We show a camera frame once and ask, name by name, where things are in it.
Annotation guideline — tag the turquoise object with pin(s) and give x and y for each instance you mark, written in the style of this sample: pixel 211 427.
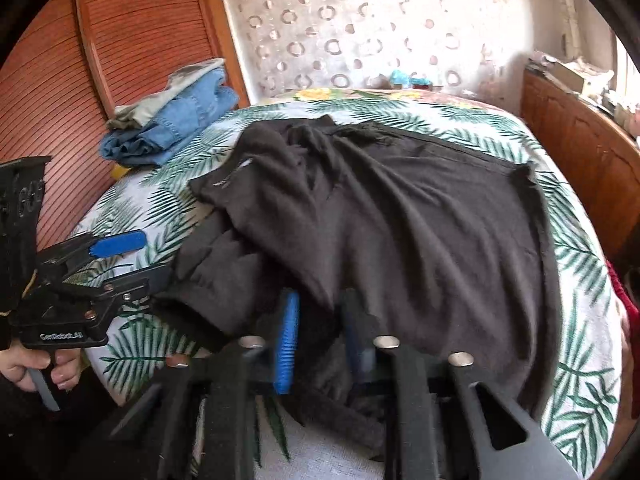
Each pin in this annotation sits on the turquoise object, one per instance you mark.
pixel 402 79

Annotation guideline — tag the red cloth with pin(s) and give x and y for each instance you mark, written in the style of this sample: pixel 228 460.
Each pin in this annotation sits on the red cloth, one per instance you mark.
pixel 622 285

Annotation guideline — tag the folded blue jeans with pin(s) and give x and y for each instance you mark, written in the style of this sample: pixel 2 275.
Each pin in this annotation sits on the folded blue jeans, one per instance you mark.
pixel 172 127

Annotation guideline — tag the yellow object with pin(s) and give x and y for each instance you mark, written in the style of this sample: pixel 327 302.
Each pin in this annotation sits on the yellow object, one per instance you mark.
pixel 120 171

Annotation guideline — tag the black pants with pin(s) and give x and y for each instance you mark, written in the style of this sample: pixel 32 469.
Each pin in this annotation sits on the black pants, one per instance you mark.
pixel 400 210

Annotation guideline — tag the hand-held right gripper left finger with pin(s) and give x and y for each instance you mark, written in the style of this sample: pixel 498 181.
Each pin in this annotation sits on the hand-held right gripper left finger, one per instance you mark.
pixel 287 340

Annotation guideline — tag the circle patterned curtain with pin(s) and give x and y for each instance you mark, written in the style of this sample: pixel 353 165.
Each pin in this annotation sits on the circle patterned curtain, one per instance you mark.
pixel 380 20

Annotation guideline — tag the folded grey garment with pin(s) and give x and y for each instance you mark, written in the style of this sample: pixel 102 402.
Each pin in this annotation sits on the folded grey garment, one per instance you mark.
pixel 142 110

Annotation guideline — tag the pile of clutter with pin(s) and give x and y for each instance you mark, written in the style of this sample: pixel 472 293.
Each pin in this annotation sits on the pile of clutter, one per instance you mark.
pixel 575 72

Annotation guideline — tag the palm leaf printed bed sheet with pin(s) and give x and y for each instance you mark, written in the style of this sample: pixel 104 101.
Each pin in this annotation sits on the palm leaf printed bed sheet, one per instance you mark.
pixel 575 260

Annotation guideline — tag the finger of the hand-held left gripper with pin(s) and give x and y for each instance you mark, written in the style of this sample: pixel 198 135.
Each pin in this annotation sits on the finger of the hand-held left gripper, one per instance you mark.
pixel 117 244
pixel 135 285

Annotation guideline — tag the wooden cabinet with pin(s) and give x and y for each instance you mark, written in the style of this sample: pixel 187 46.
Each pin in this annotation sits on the wooden cabinet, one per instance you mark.
pixel 575 145

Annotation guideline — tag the person's left hand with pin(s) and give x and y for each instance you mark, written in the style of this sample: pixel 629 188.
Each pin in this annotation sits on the person's left hand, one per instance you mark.
pixel 20 367

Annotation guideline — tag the wooden louvred wardrobe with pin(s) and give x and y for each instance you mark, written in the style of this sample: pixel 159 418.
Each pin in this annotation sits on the wooden louvred wardrobe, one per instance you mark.
pixel 140 25

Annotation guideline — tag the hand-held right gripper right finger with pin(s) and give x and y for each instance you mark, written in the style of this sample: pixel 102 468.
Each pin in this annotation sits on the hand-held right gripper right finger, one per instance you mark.
pixel 356 352

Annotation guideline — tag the floral printed blanket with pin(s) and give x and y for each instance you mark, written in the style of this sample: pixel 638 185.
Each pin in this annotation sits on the floral printed blanket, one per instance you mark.
pixel 320 94

